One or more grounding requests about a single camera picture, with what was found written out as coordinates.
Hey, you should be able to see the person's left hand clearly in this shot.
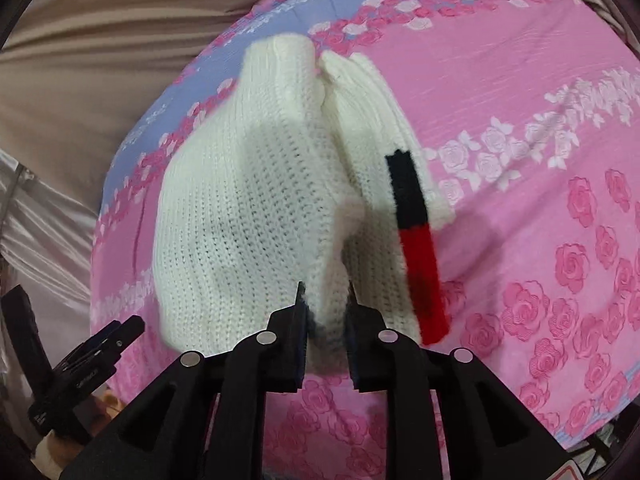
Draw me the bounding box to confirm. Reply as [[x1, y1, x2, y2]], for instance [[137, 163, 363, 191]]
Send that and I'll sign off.
[[30, 389, 127, 479]]

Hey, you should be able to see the beige fabric backdrop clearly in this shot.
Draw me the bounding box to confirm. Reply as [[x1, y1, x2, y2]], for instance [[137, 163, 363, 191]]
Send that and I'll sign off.
[[0, 0, 640, 411]]

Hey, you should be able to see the pink floral bed sheet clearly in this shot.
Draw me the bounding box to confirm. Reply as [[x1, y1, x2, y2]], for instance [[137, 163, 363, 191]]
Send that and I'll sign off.
[[91, 0, 639, 479]]

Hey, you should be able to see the white red black knit sweater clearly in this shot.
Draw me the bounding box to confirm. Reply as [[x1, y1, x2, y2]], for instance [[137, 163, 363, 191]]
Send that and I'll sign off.
[[152, 34, 452, 373]]

